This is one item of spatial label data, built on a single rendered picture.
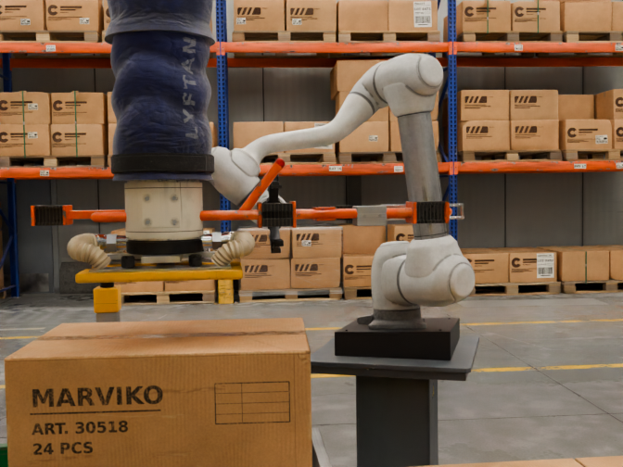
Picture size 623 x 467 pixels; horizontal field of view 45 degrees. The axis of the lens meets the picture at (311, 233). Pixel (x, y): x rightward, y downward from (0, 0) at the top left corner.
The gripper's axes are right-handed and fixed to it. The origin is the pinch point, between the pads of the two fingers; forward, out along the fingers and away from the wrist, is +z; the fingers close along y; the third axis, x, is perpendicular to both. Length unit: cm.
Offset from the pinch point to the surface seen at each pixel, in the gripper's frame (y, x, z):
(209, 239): 4.6, 16.2, 16.1
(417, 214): 0.5, -31.2, 17.1
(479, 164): -32, -283, -680
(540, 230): 57, -414, -814
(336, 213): -0.3, -12.4, 17.2
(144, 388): 32, 29, 36
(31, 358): 26, 51, 35
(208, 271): 10.6, 16.2, 28.8
